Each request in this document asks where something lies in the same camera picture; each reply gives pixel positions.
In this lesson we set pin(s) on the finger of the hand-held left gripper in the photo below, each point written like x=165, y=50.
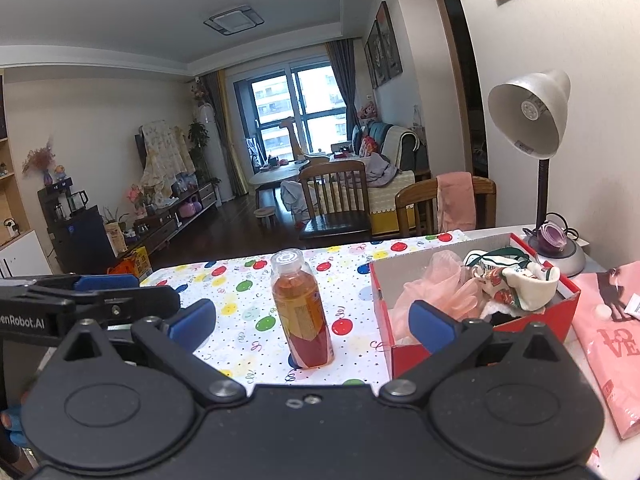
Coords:
x=125, y=305
x=105, y=283

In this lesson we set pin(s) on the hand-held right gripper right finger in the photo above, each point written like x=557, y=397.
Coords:
x=432, y=325

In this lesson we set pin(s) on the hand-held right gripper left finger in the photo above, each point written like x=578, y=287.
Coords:
x=192, y=325

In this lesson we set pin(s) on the pink bath pouf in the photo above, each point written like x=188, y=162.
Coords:
x=440, y=280

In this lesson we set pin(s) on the red cardboard box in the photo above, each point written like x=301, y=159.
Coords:
x=562, y=312

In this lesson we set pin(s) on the person's left hand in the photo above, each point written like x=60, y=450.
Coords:
x=11, y=425

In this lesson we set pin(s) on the orange gift box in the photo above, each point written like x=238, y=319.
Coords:
x=120, y=270

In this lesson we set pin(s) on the yellow box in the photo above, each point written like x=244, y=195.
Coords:
x=141, y=259

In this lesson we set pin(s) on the balloon print tablecloth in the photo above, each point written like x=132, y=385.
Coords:
x=240, y=320

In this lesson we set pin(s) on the black tea machine cabinet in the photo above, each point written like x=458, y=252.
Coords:
x=80, y=240

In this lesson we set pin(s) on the white cabinet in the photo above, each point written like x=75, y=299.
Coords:
x=25, y=255

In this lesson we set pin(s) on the television cabinet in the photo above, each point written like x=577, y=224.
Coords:
x=165, y=225

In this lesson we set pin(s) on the pink artificial flowers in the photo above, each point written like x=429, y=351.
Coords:
x=137, y=196

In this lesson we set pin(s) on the orange tea bottle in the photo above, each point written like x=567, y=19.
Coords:
x=302, y=310

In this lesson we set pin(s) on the pink round object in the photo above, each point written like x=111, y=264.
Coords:
x=190, y=209

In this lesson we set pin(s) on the small doll figurine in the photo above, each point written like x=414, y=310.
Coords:
x=61, y=172

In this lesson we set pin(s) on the pink towel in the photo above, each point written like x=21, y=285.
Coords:
x=456, y=202

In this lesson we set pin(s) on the sofa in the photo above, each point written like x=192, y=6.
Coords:
x=395, y=200

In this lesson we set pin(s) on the small wooden stool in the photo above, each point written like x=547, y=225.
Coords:
x=265, y=212

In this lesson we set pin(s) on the wooden chair with dark seat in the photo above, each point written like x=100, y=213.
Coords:
x=335, y=227

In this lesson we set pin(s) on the printed cloth over television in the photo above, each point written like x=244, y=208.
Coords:
x=165, y=157

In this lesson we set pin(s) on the dried flowers in vase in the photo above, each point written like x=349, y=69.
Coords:
x=40, y=157

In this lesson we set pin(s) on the purple round container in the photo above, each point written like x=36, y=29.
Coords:
x=552, y=236

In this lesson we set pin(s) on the lilac garment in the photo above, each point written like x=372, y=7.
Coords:
x=382, y=170

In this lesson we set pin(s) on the pale grey bag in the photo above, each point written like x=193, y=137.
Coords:
x=297, y=200

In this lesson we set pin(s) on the white tower air conditioner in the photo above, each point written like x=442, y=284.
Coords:
x=215, y=155

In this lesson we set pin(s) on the green potted plant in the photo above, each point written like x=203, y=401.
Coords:
x=198, y=142

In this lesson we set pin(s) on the wooden coffee table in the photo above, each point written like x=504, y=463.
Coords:
x=280, y=175

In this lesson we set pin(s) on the pink cloth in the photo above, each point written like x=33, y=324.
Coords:
x=610, y=360

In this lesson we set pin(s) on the cream sofa throw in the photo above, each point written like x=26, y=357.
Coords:
x=400, y=142

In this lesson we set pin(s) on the red printed cushion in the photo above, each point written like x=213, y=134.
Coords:
x=368, y=146

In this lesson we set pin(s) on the yellow and grey curtain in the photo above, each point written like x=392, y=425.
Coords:
x=225, y=135

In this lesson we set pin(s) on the white paper tag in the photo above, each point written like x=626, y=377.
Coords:
x=632, y=306

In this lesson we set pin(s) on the wooden giraffe stand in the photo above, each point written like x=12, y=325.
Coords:
x=295, y=140

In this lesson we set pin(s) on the dried flower bunch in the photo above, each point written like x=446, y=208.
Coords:
x=200, y=92

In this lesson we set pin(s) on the pink plush doll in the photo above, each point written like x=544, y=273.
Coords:
x=367, y=110

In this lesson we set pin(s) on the grey desk lamp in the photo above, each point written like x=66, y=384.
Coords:
x=550, y=110

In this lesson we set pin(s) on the large window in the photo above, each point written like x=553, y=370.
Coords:
x=310, y=105

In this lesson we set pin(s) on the ceiling light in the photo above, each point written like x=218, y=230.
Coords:
x=234, y=20

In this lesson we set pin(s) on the wooden wall shelf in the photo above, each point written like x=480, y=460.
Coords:
x=10, y=185

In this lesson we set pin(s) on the dark framed wall picture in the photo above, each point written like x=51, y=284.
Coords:
x=390, y=40
x=370, y=67
x=378, y=55

